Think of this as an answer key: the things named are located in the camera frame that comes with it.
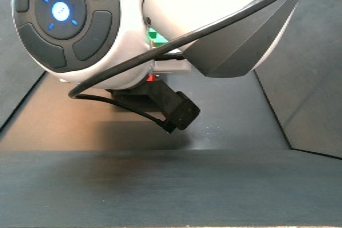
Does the black camera cable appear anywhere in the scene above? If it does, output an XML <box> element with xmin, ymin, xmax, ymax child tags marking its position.
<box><xmin>66</xmin><ymin>0</ymin><xmax>317</xmax><ymax>134</ymax></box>

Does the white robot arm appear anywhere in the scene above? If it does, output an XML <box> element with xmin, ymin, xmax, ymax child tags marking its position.
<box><xmin>11</xmin><ymin>0</ymin><xmax>299</xmax><ymax>83</ymax></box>

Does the green shape-sorting board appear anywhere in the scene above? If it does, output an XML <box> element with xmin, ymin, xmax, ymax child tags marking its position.
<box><xmin>148</xmin><ymin>28</ymin><xmax>166</xmax><ymax>47</ymax></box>

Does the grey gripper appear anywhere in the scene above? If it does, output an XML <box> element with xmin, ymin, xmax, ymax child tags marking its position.
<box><xmin>152</xmin><ymin>50</ymin><xmax>190</xmax><ymax>74</ymax></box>

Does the red double-square block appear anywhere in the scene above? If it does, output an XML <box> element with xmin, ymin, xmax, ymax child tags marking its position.
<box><xmin>146</xmin><ymin>74</ymin><xmax>156</xmax><ymax>82</ymax></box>

